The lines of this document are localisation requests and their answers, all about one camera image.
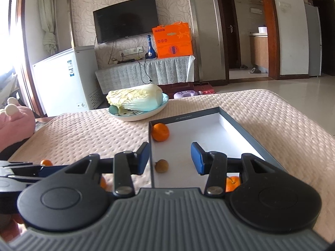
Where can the large yellow-orange orange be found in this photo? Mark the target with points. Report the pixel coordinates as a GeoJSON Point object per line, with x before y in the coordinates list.
{"type": "Point", "coordinates": [160, 132]}

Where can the napa cabbage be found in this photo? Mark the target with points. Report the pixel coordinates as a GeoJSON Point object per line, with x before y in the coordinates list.
{"type": "Point", "coordinates": [136, 96]}

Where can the white chest freezer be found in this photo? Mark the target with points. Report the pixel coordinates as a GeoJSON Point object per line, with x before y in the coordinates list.
{"type": "Point", "coordinates": [62, 83]}

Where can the grey slipper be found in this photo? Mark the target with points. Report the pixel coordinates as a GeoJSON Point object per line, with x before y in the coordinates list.
{"type": "Point", "coordinates": [243, 67]}
{"type": "Point", "coordinates": [254, 70]}

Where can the brown longan with stem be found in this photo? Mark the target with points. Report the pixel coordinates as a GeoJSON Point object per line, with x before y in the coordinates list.
{"type": "Point", "coordinates": [161, 166]}

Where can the cabinet with checked cloth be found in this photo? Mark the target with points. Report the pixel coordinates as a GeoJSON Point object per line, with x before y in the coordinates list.
{"type": "Point", "coordinates": [146, 70]}

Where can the purple plastic toy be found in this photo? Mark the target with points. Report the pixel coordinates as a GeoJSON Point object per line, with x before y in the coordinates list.
{"type": "Point", "coordinates": [185, 94]}

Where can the dark wooden door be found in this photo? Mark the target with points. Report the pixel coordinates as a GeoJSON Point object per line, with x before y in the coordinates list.
{"type": "Point", "coordinates": [230, 26]}

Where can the pink plush toy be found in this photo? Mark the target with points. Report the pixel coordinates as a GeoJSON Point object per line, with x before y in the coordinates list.
{"type": "Point", "coordinates": [15, 125]}

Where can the blue glass bottle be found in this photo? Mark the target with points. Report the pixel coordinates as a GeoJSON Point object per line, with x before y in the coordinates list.
{"type": "Point", "coordinates": [150, 49]}

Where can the small orange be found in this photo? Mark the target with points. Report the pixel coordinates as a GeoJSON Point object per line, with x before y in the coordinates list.
{"type": "Point", "coordinates": [103, 183]}

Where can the pale green curtain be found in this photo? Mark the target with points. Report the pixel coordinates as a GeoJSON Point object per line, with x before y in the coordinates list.
{"type": "Point", "coordinates": [48, 18]}

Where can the red bag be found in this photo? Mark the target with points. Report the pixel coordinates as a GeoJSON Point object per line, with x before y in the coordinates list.
{"type": "Point", "coordinates": [206, 89]}

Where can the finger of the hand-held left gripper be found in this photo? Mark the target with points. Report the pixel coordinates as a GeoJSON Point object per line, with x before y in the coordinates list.
{"type": "Point", "coordinates": [18, 181]}
{"type": "Point", "coordinates": [52, 170]}

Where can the orange carton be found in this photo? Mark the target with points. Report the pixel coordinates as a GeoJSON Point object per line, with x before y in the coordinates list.
{"type": "Point", "coordinates": [172, 41]}

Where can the light blue plate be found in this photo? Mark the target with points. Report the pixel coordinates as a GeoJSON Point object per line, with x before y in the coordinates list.
{"type": "Point", "coordinates": [146, 112]}

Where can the black power strip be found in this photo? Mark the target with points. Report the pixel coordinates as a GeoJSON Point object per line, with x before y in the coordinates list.
{"type": "Point", "coordinates": [125, 61]}

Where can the orange with green stem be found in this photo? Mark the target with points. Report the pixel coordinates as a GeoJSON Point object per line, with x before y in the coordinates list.
{"type": "Point", "coordinates": [46, 162]}

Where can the orange with dark mark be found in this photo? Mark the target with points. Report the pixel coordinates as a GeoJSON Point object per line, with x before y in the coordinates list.
{"type": "Point", "coordinates": [232, 184]}

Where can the grey cardboard box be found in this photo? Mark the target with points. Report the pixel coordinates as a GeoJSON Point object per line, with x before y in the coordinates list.
{"type": "Point", "coordinates": [199, 133]}

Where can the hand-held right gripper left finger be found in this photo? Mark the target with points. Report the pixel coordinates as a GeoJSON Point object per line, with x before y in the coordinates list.
{"type": "Point", "coordinates": [142, 159]}

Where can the wooden kitchen counter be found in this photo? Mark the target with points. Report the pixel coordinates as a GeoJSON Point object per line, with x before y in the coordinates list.
{"type": "Point", "coordinates": [259, 52]}

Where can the black television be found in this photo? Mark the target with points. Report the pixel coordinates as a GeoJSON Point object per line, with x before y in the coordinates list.
{"type": "Point", "coordinates": [125, 18]}

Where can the wall socket panel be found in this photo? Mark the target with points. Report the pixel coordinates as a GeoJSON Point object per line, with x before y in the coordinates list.
{"type": "Point", "coordinates": [130, 51]}

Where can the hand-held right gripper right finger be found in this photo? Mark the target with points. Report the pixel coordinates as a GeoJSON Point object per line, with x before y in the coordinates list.
{"type": "Point", "coordinates": [197, 159]}

